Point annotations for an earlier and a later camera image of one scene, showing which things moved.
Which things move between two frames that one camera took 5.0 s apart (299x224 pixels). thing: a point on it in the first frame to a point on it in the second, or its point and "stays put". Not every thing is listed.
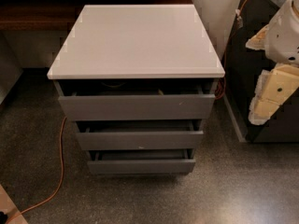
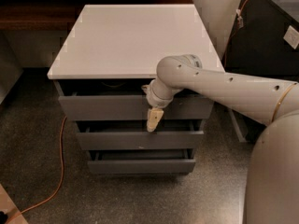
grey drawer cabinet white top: (138, 80) stays put
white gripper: (284, 37) to (156, 101)
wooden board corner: (9, 207) stays put
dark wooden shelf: (61, 13) stays put
